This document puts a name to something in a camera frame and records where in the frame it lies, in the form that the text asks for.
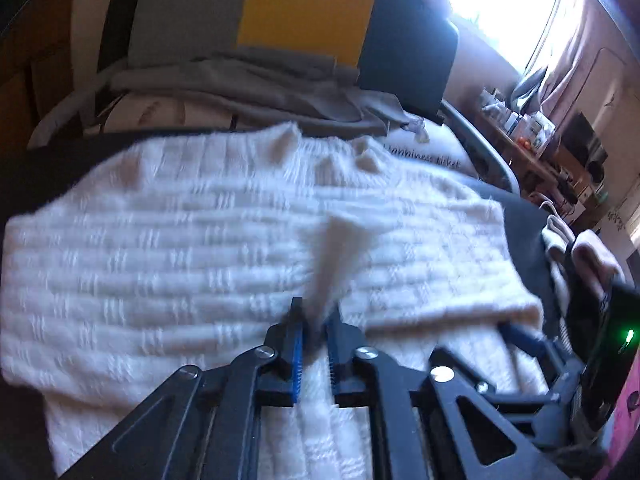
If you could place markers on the pink ruffled bedspread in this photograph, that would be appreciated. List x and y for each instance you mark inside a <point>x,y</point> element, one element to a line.
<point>625,440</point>

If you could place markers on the wooden desk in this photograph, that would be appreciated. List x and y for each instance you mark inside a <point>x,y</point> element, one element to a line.
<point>515,160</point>

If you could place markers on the cluster of medicine bottles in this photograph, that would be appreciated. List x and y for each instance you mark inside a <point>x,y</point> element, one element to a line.
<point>497,110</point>

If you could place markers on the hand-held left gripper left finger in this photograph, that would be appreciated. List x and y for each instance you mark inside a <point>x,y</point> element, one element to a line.
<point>295,360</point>

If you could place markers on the white metal frame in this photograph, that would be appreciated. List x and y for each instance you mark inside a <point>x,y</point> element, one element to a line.
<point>65,110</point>

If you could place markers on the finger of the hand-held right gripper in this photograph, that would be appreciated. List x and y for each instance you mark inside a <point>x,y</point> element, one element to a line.
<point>522,336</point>
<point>540,402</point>

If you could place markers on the brown wooden furniture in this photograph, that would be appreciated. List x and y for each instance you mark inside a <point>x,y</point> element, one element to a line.
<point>35,50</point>

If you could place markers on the round desk fan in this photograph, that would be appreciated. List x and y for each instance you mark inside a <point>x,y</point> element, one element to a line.
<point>597,170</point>

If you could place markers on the cream knit sweater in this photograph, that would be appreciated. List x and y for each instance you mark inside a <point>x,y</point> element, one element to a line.
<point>200,260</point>

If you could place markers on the black monitor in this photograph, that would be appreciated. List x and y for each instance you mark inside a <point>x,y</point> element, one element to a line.
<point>585,137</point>

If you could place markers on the grey hanging cloth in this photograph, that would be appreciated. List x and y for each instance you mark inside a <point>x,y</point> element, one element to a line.
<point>530,87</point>

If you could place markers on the white printed seat cushion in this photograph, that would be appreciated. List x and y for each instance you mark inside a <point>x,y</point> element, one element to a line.
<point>440,150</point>

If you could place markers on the white product box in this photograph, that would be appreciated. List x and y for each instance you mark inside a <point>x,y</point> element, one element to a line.
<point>542,130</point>

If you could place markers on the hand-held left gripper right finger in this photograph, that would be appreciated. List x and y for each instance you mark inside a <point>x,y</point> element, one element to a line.
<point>334,360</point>

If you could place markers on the black garment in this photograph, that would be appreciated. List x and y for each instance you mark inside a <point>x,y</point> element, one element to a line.
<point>575,300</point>

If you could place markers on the grey garment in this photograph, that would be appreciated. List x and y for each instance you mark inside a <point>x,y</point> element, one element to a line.
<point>250,80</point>

